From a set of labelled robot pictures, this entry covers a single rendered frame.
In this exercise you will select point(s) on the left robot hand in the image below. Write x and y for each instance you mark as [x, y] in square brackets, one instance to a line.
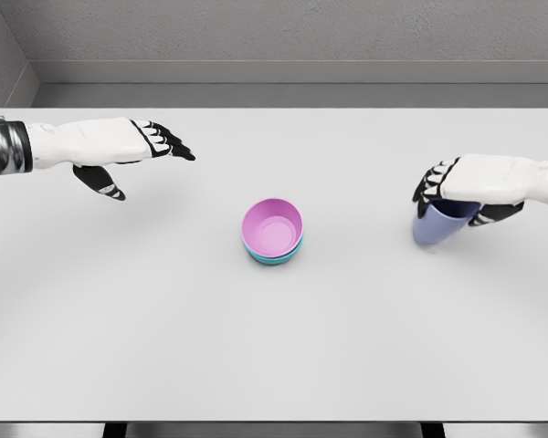
[109, 141]

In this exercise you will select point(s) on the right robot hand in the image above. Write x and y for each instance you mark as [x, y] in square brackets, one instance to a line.
[479, 180]

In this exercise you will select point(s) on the lavender blue cup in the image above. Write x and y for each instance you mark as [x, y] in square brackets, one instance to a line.
[436, 228]

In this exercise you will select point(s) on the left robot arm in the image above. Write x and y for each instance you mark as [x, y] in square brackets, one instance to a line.
[23, 143]

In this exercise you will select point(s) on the pink bowl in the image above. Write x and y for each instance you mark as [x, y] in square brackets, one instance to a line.
[271, 230]

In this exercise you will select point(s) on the teal bowl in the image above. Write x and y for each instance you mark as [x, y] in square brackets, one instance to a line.
[274, 259]

